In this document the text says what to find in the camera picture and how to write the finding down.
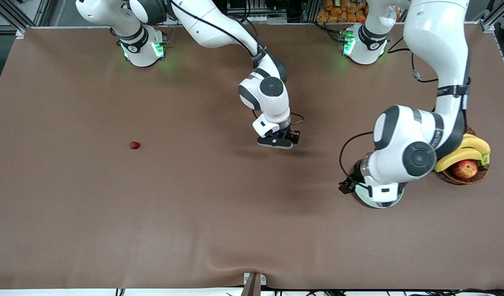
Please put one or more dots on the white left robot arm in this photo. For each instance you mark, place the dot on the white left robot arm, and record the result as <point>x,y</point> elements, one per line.
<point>436,41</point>

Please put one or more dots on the red strawberry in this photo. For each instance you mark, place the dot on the red strawberry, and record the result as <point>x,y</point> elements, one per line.
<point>135,145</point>

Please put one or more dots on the brown wicker basket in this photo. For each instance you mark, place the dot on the brown wicker basket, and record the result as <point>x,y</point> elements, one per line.
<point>479,177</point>

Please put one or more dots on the white terminal block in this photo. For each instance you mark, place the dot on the white terminal block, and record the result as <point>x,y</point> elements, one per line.
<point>276,19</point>

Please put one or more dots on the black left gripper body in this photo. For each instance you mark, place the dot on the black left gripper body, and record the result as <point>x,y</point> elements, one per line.
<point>353,173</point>

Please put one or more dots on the pale green round plate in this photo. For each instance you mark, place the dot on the pale green round plate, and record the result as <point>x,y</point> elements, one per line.
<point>363,199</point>

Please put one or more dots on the grey metal mounting bracket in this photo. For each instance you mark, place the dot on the grey metal mounting bracket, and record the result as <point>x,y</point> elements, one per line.
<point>263,280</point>

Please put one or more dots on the red yellow apple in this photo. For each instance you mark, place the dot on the red yellow apple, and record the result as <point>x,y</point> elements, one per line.
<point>465,169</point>

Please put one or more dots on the pile of golden bread rolls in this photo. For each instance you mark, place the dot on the pile of golden bread rolls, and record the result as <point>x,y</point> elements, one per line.
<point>342,16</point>

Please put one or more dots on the brown table mat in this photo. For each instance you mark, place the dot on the brown table mat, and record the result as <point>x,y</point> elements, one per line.
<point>194,205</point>

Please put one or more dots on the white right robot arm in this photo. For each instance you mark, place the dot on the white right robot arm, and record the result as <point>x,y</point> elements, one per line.
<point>210,24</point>

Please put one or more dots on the dark camera mast post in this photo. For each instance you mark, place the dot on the dark camera mast post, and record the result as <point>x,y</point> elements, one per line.
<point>252,287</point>

